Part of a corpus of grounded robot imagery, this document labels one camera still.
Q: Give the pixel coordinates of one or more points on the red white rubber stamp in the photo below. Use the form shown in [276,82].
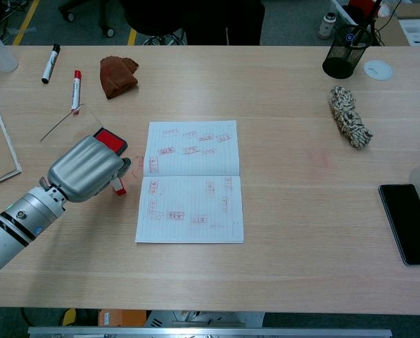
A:
[120,188]

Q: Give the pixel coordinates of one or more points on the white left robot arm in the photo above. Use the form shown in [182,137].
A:
[19,218]

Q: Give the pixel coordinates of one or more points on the light blue stamped paper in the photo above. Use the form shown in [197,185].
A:
[188,197]

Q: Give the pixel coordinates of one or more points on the red ink pad clear lid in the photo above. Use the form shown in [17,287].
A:
[113,139]

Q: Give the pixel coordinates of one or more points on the brown folded cloth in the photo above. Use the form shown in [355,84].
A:
[116,79]

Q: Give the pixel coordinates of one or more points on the chrome stool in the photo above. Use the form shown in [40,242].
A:
[165,39]

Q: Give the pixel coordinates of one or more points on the person in black clothing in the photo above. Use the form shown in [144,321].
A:
[227,21]

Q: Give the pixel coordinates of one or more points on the red whiteboard marker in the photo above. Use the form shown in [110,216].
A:
[76,91]

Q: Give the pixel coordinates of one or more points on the orange box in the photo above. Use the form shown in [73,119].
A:
[121,317]

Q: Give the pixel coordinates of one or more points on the black mesh pen holder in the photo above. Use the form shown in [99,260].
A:
[343,58]

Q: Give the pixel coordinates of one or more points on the white thermos bottle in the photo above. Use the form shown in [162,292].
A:
[327,26]

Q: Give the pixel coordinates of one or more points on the black office chair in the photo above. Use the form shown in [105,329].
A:
[104,14]

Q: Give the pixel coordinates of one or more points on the black whiteboard marker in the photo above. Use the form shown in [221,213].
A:
[50,65]

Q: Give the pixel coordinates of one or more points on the blue pen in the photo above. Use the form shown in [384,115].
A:
[351,36]

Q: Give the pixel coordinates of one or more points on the black smartphone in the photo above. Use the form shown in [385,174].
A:
[410,225]

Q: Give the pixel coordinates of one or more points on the red box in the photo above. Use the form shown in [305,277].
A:
[362,6]

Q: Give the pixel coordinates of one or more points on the cardboard box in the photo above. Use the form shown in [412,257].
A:
[392,30]

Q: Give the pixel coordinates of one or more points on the clear plastic bottle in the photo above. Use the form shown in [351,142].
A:
[0,56]

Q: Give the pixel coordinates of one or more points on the white foam tray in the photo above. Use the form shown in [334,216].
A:
[419,33]

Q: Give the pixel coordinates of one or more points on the aluminium rail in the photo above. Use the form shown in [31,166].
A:
[209,332]

